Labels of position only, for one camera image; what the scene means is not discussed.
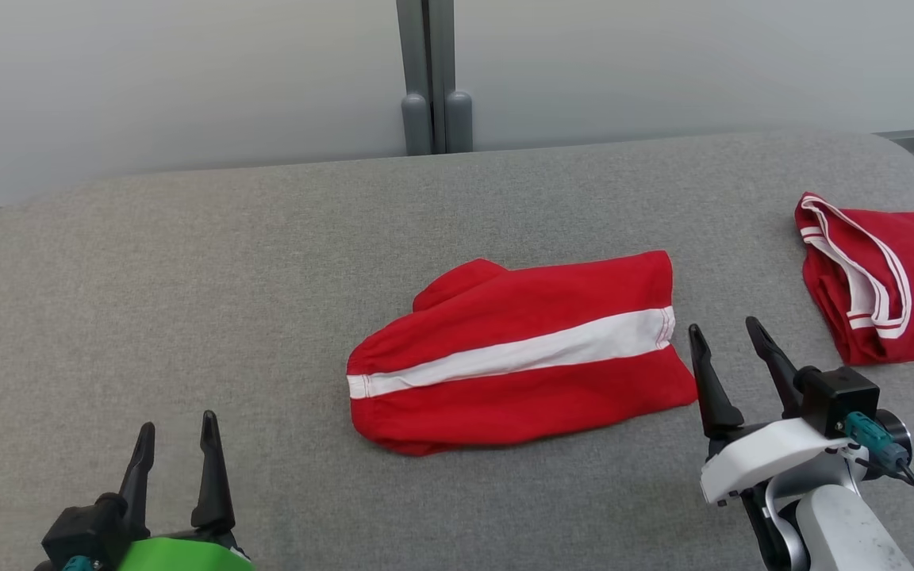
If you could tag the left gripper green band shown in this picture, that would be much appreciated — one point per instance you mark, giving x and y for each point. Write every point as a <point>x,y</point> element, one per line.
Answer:
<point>187,555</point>

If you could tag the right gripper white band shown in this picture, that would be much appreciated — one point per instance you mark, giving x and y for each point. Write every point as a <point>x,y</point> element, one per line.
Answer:
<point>766,456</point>

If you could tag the red shorts white stripe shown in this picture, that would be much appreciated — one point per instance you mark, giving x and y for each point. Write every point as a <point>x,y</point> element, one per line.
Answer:
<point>505,396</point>

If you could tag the grey fabric sofa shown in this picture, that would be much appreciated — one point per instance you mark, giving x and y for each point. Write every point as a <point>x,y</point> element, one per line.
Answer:
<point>266,317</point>

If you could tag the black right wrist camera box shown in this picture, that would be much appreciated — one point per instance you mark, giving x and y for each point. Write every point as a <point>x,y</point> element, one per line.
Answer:
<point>842,400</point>

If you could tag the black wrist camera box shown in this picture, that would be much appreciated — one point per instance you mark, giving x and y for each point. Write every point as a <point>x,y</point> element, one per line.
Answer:
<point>80,531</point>
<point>842,400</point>

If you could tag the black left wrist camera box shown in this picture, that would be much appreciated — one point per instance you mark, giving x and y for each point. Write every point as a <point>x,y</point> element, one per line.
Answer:
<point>80,531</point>

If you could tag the teal left camera connector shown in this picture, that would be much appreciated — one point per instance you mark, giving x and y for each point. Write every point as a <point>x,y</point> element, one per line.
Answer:
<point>78,564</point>

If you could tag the teal camera connector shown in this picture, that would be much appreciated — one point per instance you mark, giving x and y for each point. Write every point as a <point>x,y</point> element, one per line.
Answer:
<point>873,440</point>
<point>78,564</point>

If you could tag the teal right camera connector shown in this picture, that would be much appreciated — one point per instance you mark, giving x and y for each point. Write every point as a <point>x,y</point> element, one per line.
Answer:
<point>873,440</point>

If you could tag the grey partition post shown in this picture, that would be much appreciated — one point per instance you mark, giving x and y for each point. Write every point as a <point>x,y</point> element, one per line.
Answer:
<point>458,123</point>
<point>416,123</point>

